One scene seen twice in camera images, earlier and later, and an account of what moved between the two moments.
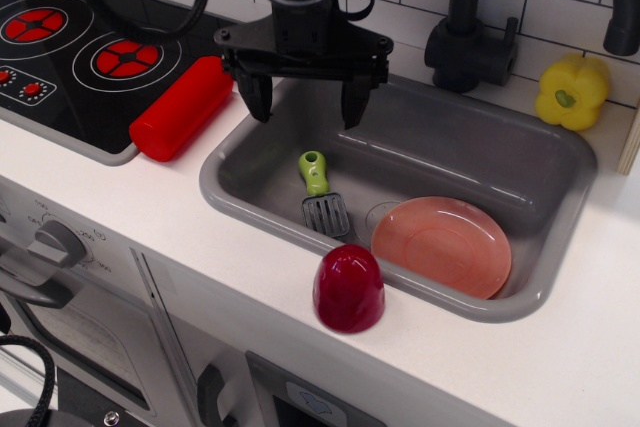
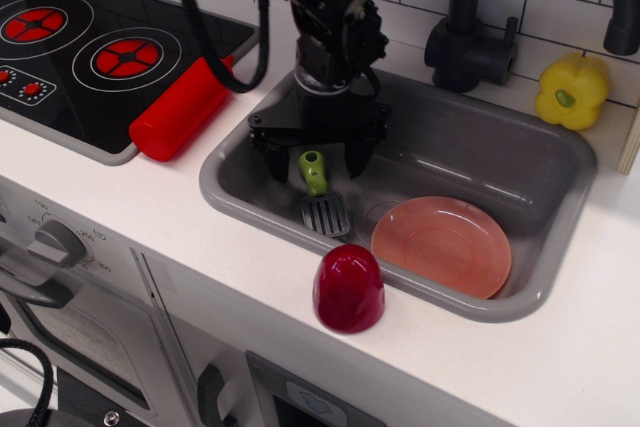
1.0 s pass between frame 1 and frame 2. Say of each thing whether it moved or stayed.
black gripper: moved
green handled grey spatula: stayed
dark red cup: stayed
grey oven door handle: stayed
